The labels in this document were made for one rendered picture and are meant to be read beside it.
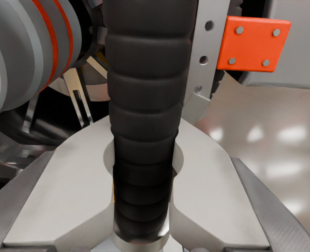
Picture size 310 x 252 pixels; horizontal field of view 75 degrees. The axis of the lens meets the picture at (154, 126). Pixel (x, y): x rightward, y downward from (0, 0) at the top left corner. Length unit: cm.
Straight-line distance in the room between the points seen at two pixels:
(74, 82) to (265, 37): 34
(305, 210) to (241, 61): 118
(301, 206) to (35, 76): 138
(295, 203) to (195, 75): 120
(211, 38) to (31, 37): 21
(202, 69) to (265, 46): 9
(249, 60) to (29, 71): 28
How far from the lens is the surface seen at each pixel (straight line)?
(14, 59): 20
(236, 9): 41
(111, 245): 76
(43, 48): 23
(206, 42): 31
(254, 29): 33
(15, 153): 49
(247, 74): 51
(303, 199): 149
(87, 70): 59
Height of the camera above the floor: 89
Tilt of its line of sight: 30 degrees down
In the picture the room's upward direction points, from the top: 4 degrees clockwise
